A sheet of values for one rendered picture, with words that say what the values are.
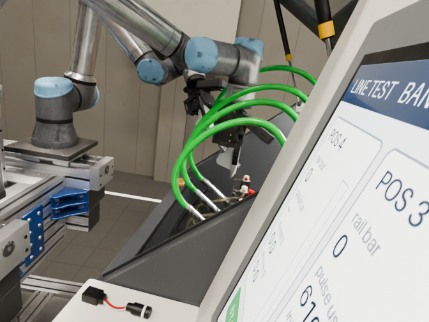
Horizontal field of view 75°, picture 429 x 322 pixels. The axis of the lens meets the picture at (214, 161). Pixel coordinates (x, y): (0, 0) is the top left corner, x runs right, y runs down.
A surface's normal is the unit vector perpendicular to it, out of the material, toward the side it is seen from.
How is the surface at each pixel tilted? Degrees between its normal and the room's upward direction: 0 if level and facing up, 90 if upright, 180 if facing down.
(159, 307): 0
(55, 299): 0
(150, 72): 90
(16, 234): 90
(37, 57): 90
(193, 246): 90
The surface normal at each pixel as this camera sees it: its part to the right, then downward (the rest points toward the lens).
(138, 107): -0.06, 0.31
